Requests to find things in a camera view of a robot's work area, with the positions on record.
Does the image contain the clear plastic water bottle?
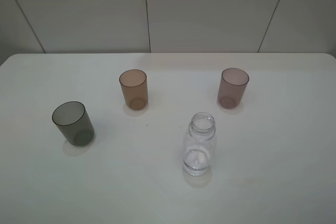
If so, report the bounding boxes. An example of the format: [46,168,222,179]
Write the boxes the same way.
[182,112,217,176]

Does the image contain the orange translucent plastic cup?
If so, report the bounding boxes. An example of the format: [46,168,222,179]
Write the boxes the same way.
[119,69,148,111]

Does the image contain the pink translucent plastic cup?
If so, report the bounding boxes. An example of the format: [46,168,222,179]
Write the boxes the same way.
[217,68,249,109]

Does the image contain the grey translucent plastic cup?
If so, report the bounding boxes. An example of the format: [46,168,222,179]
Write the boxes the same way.
[51,101,95,146]

